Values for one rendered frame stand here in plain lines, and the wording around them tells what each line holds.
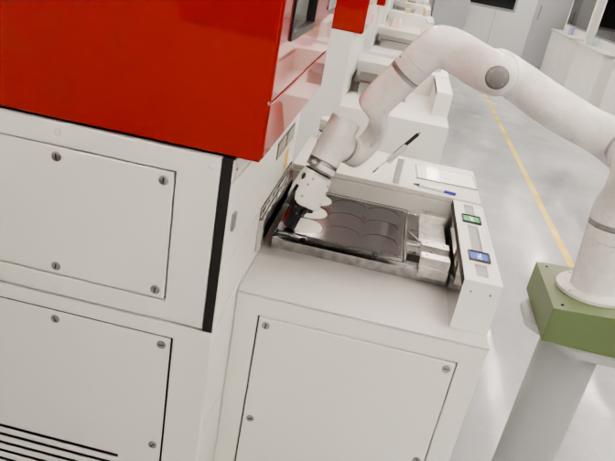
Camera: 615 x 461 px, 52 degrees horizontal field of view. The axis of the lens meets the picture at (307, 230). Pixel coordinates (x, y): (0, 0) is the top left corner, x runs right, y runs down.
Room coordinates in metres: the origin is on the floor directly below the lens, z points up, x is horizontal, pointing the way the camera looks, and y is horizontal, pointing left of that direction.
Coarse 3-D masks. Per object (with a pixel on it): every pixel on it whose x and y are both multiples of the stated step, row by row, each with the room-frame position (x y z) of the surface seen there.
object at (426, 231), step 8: (424, 224) 1.84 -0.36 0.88; (432, 224) 1.85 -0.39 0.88; (424, 232) 1.77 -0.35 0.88; (432, 232) 1.78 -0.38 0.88; (440, 232) 1.80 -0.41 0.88; (424, 240) 1.72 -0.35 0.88; (432, 240) 1.73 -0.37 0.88; (440, 240) 1.74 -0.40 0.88; (416, 264) 1.59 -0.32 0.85; (416, 272) 1.55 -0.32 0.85; (424, 272) 1.53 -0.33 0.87; (432, 272) 1.53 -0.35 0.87; (440, 272) 1.53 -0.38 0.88; (440, 280) 1.52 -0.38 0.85
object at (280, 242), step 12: (276, 240) 1.60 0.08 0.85; (288, 240) 1.60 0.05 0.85; (300, 252) 1.59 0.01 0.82; (312, 252) 1.59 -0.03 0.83; (324, 252) 1.59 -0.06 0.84; (336, 252) 1.58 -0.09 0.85; (348, 252) 1.60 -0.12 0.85; (360, 264) 1.58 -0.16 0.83; (372, 264) 1.58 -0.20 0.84; (384, 264) 1.57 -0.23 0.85; (396, 264) 1.58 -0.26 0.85; (408, 276) 1.57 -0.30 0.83; (420, 276) 1.56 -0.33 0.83
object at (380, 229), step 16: (320, 208) 1.77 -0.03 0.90; (336, 208) 1.79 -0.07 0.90; (352, 208) 1.82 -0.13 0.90; (368, 208) 1.84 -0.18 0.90; (384, 208) 1.86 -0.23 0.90; (320, 224) 1.64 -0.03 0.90; (336, 224) 1.66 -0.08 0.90; (352, 224) 1.69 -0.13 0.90; (368, 224) 1.71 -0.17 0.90; (384, 224) 1.73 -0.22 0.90; (400, 224) 1.75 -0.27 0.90; (336, 240) 1.56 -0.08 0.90; (352, 240) 1.58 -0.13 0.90; (368, 240) 1.60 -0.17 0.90; (384, 240) 1.62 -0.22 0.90; (400, 240) 1.64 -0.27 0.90; (400, 256) 1.53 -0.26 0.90
